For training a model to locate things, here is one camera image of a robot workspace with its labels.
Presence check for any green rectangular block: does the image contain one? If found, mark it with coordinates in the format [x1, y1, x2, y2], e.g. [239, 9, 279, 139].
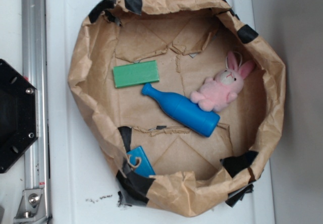
[113, 60, 159, 88]

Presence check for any blue rectangular block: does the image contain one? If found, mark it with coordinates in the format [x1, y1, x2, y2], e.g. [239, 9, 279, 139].
[127, 146, 155, 178]

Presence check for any blue plastic bottle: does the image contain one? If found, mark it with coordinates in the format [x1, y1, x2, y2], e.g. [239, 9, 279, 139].
[142, 83, 220, 137]

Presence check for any pink plush bunny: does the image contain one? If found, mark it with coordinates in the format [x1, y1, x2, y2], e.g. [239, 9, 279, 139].
[190, 51, 256, 113]

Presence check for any brown paper bag enclosure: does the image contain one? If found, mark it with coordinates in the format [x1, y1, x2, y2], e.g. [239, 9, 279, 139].
[68, 0, 286, 217]

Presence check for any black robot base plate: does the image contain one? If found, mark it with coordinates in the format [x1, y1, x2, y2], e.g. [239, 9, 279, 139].
[1, 60, 38, 174]

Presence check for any aluminium extrusion rail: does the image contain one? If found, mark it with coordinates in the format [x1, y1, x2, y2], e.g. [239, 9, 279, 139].
[22, 0, 52, 223]

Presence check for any metal corner bracket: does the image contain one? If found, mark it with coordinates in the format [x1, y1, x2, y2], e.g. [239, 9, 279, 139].
[14, 188, 46, 223]

